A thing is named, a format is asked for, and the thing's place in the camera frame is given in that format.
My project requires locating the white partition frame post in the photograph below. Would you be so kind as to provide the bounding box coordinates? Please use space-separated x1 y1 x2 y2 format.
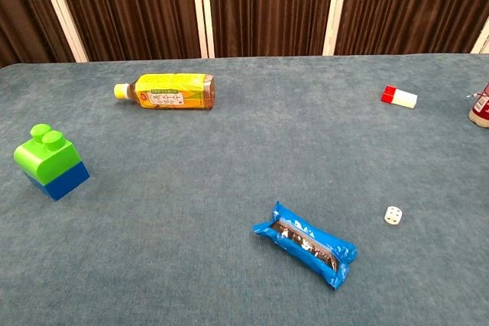
189 0 215 60
322 0 352 56
470 29 489 55
33 0 90 64

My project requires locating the yellow-label tea bottle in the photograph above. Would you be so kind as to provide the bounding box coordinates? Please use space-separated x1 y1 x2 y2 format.
113 73 216 111

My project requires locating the blue toy building block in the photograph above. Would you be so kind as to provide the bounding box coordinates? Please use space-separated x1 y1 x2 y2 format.
23 160 91 202

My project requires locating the white die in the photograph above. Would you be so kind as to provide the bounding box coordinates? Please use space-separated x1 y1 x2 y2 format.
384 205 404 227

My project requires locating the red and white block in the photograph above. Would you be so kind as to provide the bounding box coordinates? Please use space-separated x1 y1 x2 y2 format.
381 85 419 109

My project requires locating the dark brown pleated curtain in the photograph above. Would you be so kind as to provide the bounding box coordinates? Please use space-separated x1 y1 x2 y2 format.
0 0 489 69

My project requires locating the blue cookie snack package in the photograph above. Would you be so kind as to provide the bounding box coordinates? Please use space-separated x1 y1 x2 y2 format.
252 200 358 291

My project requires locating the green toy building block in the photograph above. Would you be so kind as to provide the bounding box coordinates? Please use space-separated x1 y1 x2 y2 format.
13 123 83 186

